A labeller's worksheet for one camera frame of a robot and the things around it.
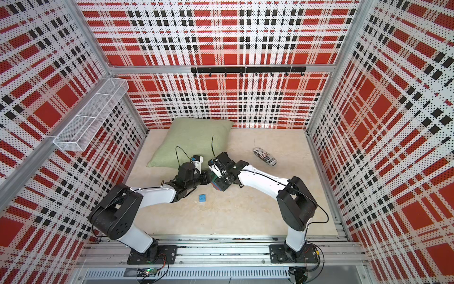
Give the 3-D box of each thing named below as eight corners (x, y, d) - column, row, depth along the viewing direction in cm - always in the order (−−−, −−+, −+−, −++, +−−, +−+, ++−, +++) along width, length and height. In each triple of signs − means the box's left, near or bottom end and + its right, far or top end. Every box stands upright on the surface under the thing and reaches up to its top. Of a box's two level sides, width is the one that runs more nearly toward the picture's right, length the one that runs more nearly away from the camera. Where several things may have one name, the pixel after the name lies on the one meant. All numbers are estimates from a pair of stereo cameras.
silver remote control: (252, 152, 111) (252, 149, 109) (256, 148, 113) (257, 145, 111) (273, 167, 104) (273, 164, 102) (277, 163, 106) (278, 160, 103)
